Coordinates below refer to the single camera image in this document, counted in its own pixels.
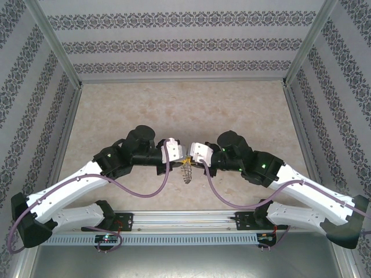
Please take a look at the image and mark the silver keyring chain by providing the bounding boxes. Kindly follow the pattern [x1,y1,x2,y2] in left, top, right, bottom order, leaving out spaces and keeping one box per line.
[179,162,194,186]

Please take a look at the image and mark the controller board with green light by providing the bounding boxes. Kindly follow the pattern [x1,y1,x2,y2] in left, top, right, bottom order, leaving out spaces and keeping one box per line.
[94,234,120,243]

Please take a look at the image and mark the grey metal base panel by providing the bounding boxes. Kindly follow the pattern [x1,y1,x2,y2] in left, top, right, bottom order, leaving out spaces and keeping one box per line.
[17,244,357,278]

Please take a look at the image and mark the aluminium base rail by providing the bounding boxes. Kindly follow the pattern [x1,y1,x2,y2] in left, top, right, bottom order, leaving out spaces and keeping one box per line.
[81,210,290,232]

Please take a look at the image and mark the aluminium frame side bar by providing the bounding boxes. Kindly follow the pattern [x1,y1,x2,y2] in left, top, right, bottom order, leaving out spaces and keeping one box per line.
[43,85,83,209]
[282,83,331,209]

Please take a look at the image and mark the grey slotted cable duct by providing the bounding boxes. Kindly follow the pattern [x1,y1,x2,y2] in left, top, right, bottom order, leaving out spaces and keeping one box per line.
[43,233,276,246]

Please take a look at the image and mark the aluminium frame cross bar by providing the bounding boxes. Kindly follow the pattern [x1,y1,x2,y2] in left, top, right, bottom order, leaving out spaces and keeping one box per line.
[79,76,288,85]

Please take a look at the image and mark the aluminium frame post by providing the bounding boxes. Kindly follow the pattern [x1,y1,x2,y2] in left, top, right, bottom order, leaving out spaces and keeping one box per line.
[22,0,83,87]
[282,0,340,87]

